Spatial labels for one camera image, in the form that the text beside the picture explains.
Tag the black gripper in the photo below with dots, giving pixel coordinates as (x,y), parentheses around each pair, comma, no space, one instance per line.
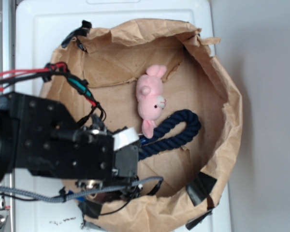
(50,143)

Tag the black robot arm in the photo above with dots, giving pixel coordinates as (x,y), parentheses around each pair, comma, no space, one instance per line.
(41,136)

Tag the pink plush bunny toy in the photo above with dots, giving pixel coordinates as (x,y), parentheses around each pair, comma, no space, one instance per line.
(149,90)

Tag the black tape strip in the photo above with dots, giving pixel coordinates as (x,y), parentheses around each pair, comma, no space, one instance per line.
(91,209)
(200,187)
(194,222)
(81,31)

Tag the brown paper bag bin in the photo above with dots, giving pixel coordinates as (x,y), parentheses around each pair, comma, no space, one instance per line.
(199,130)

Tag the aluminium frame rail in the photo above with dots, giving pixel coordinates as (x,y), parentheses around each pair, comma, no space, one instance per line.
(7,139)

